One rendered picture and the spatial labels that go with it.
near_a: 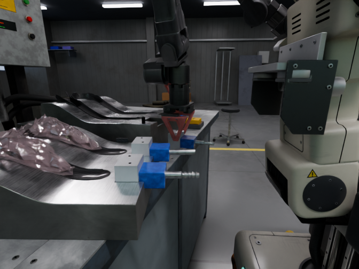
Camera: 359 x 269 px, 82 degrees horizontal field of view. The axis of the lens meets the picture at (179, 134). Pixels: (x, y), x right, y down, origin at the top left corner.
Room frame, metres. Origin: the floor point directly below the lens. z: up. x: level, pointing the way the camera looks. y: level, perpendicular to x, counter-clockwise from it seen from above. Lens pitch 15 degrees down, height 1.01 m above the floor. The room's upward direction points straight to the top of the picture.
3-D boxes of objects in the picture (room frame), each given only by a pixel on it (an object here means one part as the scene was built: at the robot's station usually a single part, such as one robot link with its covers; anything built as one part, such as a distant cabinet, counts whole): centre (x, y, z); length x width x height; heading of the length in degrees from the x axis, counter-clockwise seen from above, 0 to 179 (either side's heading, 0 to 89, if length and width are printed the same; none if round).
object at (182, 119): (0.56, 0.01, 0.89); 0.07 x 0.07 x 0.09; 74
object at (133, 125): (0.73, 0.27, 0.87); 0.50 x 0.26 x 0.14; 72
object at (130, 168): (0.31, 0.03, 0.85); 0.13 x 0.05 x 0.05; 89
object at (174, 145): (0.58, -0.04, 0.83); 0.13 x 0.05 x 0.05; 74
